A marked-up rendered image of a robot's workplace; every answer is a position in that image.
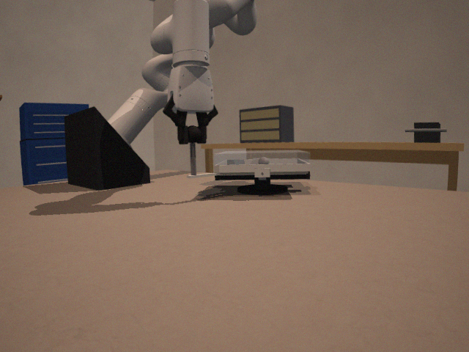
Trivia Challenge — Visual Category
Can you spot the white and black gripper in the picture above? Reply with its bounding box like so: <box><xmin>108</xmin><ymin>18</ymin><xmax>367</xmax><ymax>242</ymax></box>
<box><xmin>163</xmin><ymin>64</ymin><xmax>218</xmax><ymax>144</ymax></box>

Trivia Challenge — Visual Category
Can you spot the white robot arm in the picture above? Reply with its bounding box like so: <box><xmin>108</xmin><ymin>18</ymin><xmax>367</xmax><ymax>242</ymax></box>
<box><xmin>108</xmin><ymin>0</ymin><xmax>257</xmax><ymax>148</ymax></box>

